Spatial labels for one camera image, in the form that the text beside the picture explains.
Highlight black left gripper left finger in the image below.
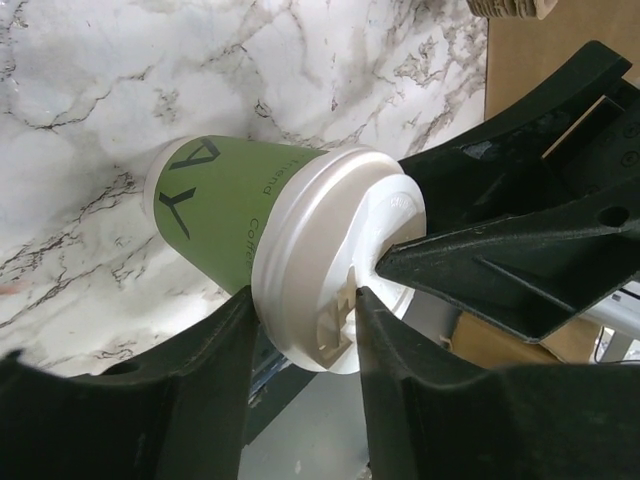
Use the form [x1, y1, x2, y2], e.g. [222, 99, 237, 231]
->
[1, 289, 258, 479]

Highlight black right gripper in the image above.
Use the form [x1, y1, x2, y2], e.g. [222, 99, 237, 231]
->
[376, 40, 639, 343]

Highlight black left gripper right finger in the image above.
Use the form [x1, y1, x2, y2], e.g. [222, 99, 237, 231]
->
[356, 288, 639, 479]

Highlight white plastic cup lid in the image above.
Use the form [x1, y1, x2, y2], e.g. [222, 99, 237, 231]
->
[251, 146, 427, 374]

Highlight green paper coffee cup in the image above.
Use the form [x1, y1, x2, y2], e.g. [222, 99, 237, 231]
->
[144, 135, 321, 294]

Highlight brown paper bag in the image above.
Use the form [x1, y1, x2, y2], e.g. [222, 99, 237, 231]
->
[485, 0, 639, 119]

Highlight stack of pulp cup carriers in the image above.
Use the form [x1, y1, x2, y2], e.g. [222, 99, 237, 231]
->
[466, 0, 558, 20]

